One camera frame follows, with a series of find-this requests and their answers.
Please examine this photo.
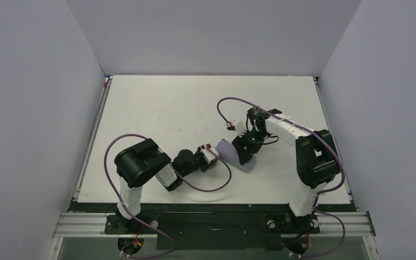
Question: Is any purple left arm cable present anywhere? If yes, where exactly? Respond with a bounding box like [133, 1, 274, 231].
[103, 133, 232, 260]

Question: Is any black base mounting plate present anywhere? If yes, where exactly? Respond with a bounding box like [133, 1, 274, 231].
[68, 201, 355, 255]

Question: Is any aluminium front frame rail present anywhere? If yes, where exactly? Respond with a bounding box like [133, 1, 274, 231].
[53, 212, 375, 238]

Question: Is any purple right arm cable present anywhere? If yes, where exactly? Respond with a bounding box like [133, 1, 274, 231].
[216, 96, 347, 259]

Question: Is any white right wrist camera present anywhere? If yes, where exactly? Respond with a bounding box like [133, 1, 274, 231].
[226, 121, 248, 137]

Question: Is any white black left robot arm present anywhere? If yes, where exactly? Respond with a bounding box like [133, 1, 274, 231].
[105, 139, 219, 235]

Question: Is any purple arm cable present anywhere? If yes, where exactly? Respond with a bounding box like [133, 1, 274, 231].
[216, 96, 347, 259]
[103, 133, 232, 260]

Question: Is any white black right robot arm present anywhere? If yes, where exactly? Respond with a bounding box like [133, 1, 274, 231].
[226, 107, 342, 233]

